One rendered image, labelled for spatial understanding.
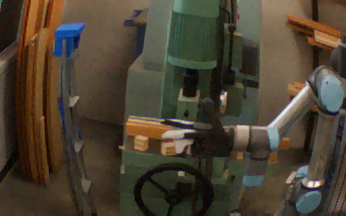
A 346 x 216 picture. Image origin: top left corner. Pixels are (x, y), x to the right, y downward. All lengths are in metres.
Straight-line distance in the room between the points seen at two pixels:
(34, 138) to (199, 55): 1.76
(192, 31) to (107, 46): 2.65
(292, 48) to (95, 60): 1.49
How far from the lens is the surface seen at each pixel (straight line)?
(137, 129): 2.99
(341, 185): 2.59
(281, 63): 5.24
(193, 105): 2.90
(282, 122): 2.31
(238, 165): 2.85
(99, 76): 5.48
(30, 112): 4.19
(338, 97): 2.16
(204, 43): 2.80
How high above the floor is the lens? 2.02
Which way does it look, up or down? 20 degrees down
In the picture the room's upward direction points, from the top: 6 degrees clockwise
